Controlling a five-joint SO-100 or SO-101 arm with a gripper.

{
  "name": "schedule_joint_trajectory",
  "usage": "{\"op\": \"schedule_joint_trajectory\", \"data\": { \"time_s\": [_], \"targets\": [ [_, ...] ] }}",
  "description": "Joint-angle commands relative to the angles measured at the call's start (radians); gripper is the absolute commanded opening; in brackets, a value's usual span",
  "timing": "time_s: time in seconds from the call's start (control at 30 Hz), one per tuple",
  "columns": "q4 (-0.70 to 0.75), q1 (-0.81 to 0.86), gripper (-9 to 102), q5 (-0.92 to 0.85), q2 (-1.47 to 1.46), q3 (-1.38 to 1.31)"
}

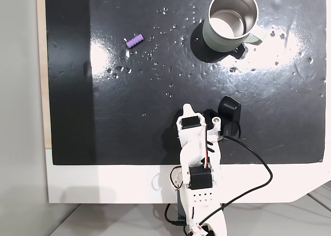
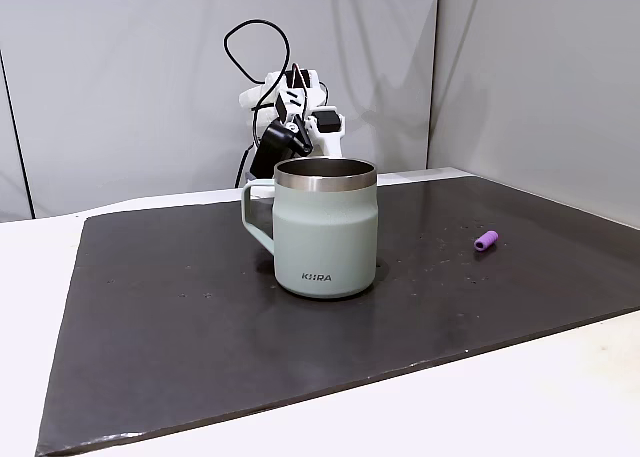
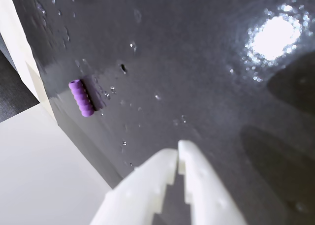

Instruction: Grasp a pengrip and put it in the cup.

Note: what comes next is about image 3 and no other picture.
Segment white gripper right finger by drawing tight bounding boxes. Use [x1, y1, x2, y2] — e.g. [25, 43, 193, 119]
[177, 140, 248, 225]

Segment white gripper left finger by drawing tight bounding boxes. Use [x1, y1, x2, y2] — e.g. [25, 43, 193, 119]
[90, 148, 178, 225]

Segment purple ribbed pen grip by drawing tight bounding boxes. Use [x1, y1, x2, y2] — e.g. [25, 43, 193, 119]
[68, 79, 95, 118]

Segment dark grey table mat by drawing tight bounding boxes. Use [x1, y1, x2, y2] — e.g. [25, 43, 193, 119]
[9, 0, 315, 225]

